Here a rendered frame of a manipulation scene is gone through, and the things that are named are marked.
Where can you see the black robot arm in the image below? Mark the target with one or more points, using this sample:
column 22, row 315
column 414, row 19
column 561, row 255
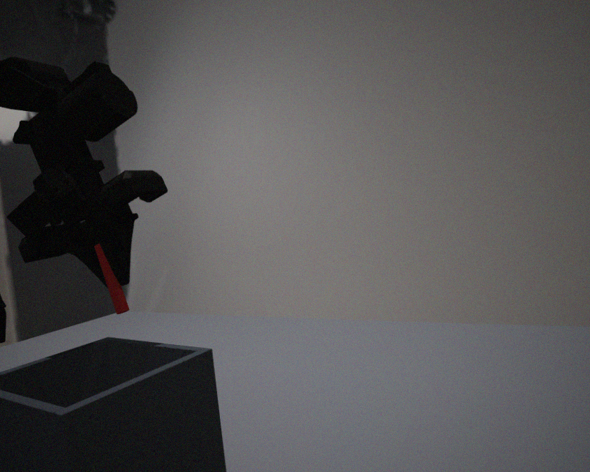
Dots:
column 88, row 108

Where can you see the red peg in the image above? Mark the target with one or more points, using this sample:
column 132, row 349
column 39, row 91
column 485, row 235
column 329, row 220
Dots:
column 116, row 291

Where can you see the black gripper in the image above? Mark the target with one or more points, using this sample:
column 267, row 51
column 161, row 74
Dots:
column 108, row 219

